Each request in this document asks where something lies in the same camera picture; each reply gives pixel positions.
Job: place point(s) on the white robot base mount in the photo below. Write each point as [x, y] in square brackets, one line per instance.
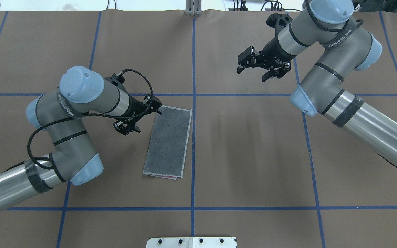
[192, 242]

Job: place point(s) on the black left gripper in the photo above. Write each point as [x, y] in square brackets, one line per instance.
[134, 106]

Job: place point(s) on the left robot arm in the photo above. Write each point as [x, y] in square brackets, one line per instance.
[60, 149]

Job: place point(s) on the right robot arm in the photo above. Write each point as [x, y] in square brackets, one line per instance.
[347, 47]

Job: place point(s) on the aluminium frame post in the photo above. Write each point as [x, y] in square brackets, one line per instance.
[193, 8]

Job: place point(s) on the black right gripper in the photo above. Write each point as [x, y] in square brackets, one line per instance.
[274, 51]

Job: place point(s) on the pink and grey towel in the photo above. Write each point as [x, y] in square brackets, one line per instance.
[168, 143]

